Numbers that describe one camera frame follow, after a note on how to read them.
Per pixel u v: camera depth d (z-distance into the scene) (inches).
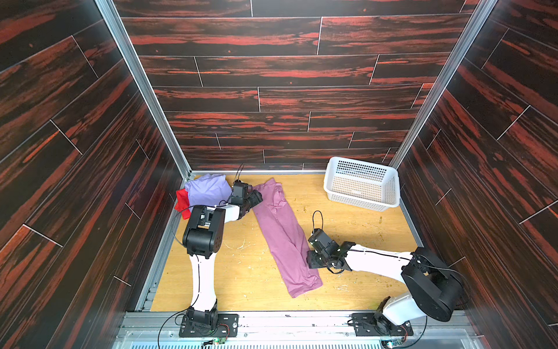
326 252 26.7
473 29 27.6
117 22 27.1
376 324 25.5
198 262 23.0
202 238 22.7
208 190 41.3
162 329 28.9
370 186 45.2
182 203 40.6
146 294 32.5
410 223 41.2
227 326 27.8
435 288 17.2
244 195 34.7
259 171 49.0
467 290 29.6
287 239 36.8
